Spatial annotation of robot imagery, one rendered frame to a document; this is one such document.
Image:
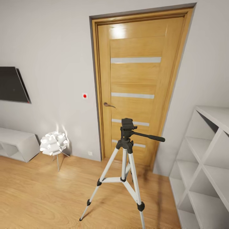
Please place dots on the electric switch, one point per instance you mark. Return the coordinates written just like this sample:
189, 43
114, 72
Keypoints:
85, 95

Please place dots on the bookcase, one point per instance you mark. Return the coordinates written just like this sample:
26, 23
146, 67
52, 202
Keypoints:
18, 145
199, 177

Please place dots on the wall mounted tv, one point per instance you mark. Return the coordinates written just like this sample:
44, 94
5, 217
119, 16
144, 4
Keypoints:
11, 87

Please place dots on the door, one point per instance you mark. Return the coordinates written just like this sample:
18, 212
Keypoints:
136, 61

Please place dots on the camera tripod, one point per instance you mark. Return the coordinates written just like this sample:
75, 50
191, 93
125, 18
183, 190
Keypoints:
126, 133

